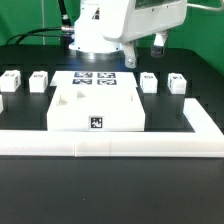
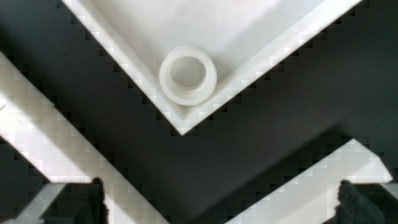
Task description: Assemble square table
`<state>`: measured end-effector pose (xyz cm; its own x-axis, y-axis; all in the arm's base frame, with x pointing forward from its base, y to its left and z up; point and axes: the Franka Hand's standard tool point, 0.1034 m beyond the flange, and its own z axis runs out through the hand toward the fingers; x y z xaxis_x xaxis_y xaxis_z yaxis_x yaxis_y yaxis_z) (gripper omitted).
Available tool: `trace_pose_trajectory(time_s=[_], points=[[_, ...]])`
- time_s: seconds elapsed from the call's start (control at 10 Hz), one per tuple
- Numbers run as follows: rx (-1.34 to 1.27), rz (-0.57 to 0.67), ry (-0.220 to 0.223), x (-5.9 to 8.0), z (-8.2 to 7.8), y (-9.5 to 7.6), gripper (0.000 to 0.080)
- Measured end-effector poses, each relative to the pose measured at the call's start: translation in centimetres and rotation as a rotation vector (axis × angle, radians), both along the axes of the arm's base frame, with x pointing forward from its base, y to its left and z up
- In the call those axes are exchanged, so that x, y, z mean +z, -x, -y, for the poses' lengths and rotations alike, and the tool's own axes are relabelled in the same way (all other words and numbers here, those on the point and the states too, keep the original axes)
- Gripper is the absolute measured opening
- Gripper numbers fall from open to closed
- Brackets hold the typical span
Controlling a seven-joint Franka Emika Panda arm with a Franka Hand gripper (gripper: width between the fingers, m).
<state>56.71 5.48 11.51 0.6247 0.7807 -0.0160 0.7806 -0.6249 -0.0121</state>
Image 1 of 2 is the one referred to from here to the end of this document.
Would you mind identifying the white square table top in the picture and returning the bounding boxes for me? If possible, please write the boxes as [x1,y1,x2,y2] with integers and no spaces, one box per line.
[46,70,146,132]

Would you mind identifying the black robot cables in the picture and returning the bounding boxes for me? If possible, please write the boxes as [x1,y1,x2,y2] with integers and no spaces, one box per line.
[4,0,76,46]

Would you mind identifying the white L-shaped obstacle fence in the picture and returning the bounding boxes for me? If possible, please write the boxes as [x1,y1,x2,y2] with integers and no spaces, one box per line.
[0,98,224,158]

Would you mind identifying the white sheet with tags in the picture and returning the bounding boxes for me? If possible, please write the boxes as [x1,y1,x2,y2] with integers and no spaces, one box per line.
[50,71,137,87]

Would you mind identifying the white part at left edge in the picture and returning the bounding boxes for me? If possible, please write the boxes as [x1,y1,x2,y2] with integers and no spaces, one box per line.
[0,94,4,114]

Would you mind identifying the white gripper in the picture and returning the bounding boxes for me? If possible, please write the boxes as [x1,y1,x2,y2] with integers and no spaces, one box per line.
[103,0,187,69]

